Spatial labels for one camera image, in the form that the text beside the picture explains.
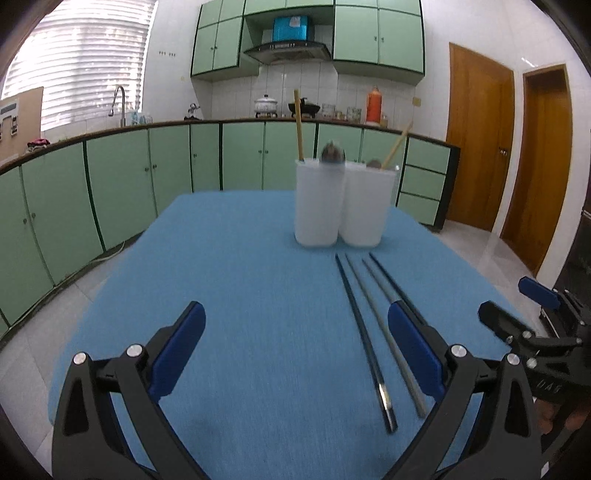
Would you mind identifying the green lower kitchen cabinets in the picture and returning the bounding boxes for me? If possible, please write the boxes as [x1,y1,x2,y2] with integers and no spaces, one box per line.
[1,119,460,331]

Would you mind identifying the green kitchen cabinets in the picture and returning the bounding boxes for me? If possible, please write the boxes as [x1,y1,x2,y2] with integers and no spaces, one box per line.
[191,0,426,85]
[1,119,460,331]

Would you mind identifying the green upper kitchen cabinets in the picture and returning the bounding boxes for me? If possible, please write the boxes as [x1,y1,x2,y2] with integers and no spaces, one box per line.
[191,0,426,85]

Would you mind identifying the chrome kitchen faucet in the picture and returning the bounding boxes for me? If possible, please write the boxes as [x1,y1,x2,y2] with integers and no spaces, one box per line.
[108,84,126,127]

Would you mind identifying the person's right hand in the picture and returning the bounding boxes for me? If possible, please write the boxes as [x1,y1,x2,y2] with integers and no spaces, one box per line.
[535,398,591,437]

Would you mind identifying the right wooden door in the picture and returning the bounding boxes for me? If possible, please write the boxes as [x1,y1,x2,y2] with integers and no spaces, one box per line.
[501,64,573,274]

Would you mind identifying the wooden door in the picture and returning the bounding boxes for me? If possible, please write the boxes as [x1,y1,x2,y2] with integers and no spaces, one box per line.
[501,64,573,274]
[447,43,515,231]

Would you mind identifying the white twin utensil holder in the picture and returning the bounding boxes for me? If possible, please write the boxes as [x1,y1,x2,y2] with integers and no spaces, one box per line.
[294,159,399,248]

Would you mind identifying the left wooden door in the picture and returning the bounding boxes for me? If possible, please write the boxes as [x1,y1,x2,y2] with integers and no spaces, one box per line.
[447,43,515,231]

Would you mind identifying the right bamboo chopstick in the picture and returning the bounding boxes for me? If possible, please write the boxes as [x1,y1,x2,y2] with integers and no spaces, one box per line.
[381,121,414,170]

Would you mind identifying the bamboo chopstick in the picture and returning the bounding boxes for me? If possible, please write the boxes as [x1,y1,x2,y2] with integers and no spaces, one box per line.
[381,121,414,170]
[294,89,304,162]

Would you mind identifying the blue table mat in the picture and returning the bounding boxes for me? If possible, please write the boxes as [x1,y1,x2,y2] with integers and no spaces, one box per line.
[47,191,528,480]

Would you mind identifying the left metal spoon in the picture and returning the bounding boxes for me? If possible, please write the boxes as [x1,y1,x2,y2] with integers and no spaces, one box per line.
[320,141,346,164]

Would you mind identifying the orange thermos bottle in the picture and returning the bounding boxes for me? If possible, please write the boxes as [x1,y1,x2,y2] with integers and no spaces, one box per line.
[366,87,383,124]

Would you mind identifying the black wok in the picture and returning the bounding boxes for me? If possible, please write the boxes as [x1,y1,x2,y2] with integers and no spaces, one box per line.
[288,97,321,119]

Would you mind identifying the left bamboo chopstick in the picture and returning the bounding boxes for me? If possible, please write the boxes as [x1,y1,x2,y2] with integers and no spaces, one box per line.
[294,89,304,162]

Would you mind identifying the white cooking pot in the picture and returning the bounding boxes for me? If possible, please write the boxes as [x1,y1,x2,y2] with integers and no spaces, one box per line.
[254,94,279,118]

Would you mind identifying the black range hood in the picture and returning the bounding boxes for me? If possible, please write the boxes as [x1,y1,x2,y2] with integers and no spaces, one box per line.
[245,40,332,65]

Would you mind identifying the small metal kettle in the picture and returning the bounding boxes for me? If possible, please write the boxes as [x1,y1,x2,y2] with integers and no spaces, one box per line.
[184,103,200,121]

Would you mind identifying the blue box above hood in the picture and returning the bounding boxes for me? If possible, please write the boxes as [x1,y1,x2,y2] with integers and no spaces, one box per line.
[273,15,314,42]

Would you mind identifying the white window blinds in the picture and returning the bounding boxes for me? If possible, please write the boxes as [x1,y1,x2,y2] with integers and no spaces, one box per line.
[1,1,158,131]

